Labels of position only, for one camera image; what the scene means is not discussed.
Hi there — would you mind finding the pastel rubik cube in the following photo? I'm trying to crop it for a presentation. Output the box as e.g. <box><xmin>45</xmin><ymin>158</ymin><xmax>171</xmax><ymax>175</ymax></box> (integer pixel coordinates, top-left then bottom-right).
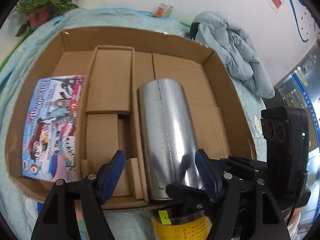
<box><xmin>76</xmin><ymin>211</ymin><xmax>90</xmax><ymax>240</ymax></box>

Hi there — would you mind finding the yellow label glass jar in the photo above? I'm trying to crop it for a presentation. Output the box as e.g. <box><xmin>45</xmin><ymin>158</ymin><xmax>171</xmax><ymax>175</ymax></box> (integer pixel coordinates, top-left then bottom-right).
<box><xmin>150</xmin><ymin>209</ymin><xmax>212</xmax><ymax>239</ymax></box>

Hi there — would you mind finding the silver metal can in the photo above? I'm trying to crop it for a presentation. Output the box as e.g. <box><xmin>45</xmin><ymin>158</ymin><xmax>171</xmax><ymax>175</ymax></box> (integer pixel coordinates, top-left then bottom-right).
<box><xmin>137</xmin><ymin>78</ymin><xmax>203</xmax><ymax>200</ymax></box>

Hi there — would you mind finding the colourful board game box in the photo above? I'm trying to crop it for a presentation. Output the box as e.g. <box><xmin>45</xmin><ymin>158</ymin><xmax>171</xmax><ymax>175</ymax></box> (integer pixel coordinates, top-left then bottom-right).
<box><xmin>22</xmin><ymin>75</ymin><xmax>85</xmax><ymax>182</ymax></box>

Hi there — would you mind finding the person right hand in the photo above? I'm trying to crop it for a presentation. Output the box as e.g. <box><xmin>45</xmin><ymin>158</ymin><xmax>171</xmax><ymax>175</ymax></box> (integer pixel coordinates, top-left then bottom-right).
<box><xmin>287</xmin><ymin>207</ymin><xmax>302</xmax><ymax>240</ymax></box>

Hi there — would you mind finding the glass door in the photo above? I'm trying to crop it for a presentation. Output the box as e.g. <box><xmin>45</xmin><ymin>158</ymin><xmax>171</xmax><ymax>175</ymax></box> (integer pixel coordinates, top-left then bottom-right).
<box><xmin>276</xmin><ymin>41</ymin><xmax>319</xmax><ymax>224</ymax></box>

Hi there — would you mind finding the light blue jacket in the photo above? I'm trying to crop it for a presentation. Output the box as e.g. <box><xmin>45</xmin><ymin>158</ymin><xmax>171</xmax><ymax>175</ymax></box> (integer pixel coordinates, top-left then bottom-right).
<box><xmin>190</xmin><ymin>11</ymin><xmax>275</xmax><ymax>99</ymax></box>

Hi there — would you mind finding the brown cardboard box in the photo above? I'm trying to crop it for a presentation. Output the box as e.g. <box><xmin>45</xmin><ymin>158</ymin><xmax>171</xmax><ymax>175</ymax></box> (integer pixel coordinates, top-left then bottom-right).
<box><xmin>5</xmin><ymin>27</ymin><xmax>257</xmax><ymax>210</ymax></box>

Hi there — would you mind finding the small orange label jar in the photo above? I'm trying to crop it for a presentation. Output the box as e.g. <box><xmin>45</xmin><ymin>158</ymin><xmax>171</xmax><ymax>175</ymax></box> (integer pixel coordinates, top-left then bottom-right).
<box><xmin>153</xmin><ymin>3</ymin><xmax>174</xmax><ymax>18</ymax></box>

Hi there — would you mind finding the teal quilt blanket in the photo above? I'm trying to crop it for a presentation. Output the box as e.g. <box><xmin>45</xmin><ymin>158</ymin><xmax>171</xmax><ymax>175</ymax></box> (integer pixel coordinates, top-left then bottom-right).
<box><xmin>1</xmin><ymin>8</ymin><xmax>266</xmax><ymax>239</ymax></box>

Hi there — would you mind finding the potted green plant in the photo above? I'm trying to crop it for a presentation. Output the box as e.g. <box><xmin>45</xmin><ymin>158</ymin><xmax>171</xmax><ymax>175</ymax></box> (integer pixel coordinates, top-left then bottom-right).
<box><xmin>12</xmin><ymin>0</ymin><xmax>78</xmax><ymax>37</ymax></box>

